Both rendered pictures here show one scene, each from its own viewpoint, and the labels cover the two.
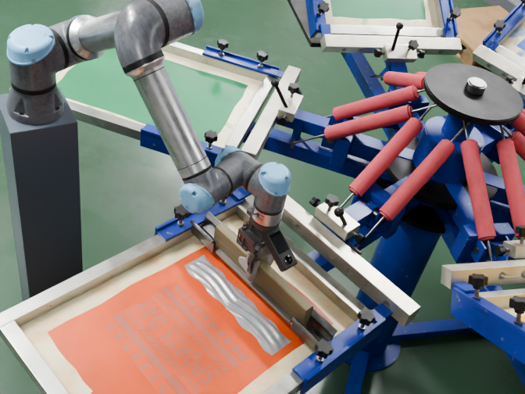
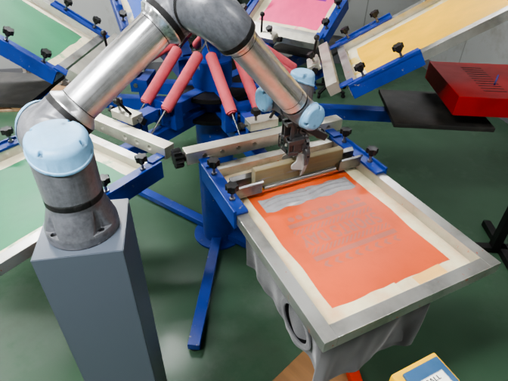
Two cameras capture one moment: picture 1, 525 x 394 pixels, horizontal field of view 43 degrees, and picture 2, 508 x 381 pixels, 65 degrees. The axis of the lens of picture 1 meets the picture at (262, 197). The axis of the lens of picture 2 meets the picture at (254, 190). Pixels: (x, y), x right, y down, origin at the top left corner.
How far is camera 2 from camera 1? 1.51 m
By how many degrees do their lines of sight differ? 50
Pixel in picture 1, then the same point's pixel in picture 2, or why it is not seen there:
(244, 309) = (316, 190)
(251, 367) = (365, 196)
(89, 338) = (339, 279)
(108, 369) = (371, 270)
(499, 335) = (400, 70)
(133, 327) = (329, 250)
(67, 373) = (376, 297)
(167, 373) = (373, 237)
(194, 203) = (321, 115)
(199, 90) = not seen: hidden behind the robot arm
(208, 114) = not seen: hidden behind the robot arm
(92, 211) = not seen: outside the picture
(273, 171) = (304, 71)
